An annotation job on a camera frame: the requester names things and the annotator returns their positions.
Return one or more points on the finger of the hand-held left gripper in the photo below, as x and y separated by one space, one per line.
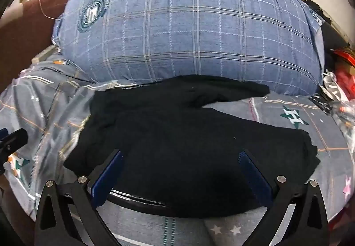
12 139

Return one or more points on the grey printed bed sheet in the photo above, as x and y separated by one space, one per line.
44 113

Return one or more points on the blue plaid pillow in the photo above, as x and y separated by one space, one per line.
191 32

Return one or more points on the red plastic bag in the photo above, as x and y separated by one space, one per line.
346 68

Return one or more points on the black pants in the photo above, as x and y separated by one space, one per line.
177 149

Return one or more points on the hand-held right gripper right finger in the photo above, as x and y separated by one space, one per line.
251 172

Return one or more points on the clear plastic wrapper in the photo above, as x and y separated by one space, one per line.
337 96

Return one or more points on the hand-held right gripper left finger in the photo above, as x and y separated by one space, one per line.
111 172

